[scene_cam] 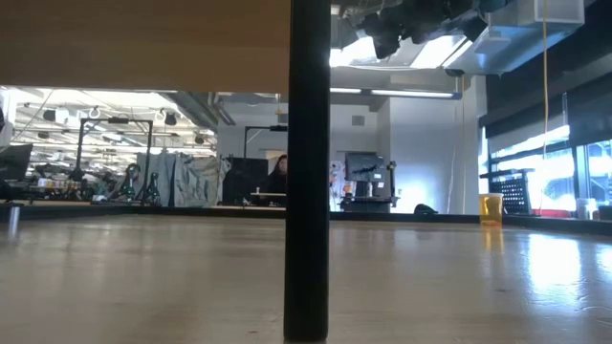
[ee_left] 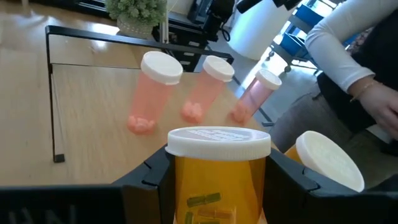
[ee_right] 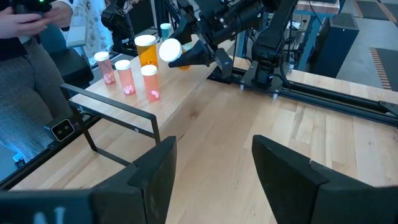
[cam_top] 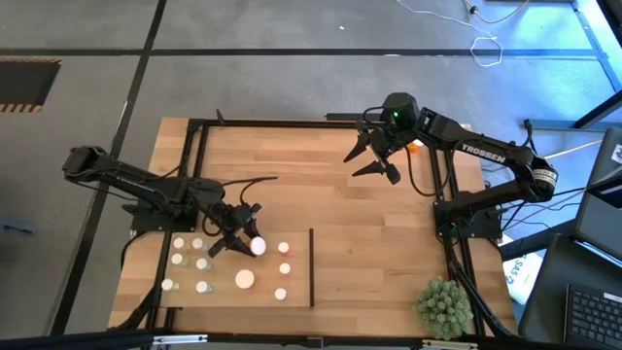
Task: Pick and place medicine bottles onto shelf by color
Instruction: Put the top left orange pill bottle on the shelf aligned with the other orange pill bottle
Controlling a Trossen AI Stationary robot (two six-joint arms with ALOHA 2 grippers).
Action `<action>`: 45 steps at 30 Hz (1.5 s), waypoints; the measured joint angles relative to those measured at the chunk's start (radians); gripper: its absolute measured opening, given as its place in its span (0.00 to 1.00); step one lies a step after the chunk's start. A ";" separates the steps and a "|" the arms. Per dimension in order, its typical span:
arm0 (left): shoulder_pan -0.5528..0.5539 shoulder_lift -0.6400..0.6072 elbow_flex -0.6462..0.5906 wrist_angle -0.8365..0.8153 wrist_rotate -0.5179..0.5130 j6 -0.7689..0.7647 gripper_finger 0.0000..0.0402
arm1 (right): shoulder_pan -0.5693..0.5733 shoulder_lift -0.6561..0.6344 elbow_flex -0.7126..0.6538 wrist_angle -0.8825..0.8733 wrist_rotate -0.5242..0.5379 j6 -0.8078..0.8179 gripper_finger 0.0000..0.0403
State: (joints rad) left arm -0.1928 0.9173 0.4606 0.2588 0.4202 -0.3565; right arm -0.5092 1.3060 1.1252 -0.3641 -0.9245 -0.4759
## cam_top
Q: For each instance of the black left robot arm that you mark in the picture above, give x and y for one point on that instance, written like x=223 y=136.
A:
x=141 y=182

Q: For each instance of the black laptop with keyboard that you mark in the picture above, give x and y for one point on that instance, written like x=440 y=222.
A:
x=595 y=316

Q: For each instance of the black table-level camera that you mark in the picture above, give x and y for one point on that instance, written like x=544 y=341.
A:
x=315 y=342

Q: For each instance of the black shelf divider panel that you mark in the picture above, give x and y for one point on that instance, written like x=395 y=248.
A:
x=311 y=267

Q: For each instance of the black desk leg bar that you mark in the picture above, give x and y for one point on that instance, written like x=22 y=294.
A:
x=534 y=241

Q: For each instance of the small white-capped medicine bottle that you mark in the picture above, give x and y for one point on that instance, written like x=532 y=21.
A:
x=179 y=242

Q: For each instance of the black aluminium table frame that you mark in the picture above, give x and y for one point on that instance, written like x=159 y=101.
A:
x=291 y=123

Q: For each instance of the black floor hatch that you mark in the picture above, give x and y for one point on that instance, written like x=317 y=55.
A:
x=26 y=82

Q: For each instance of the small bottle orange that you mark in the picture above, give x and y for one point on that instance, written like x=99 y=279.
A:
x=197 y=243

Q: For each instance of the black stand crossbar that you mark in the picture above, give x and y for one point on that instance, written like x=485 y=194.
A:
x=73 y=340

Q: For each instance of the blue-black desk frame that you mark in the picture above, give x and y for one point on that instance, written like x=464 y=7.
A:
x=549 y=124

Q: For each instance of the silver metal bracket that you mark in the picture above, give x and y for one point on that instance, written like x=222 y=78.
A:
x=449 y=344
x=180 y=339

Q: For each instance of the small yellow medicine bottle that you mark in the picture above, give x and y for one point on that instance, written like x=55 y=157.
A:
x=167 y=284
x=177 y=258

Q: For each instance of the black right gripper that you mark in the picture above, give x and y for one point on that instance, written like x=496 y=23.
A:
x=386 y=141

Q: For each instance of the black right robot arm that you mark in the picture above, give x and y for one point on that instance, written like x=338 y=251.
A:
x=486 y=153

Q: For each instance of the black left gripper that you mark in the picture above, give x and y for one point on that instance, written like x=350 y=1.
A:
x=235 y=219

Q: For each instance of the small green medicine bottle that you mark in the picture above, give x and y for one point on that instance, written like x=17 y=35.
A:
x=201 y=287
x=201 y=263

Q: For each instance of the artificial green plant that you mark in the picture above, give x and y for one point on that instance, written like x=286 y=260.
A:
x=444 y=308

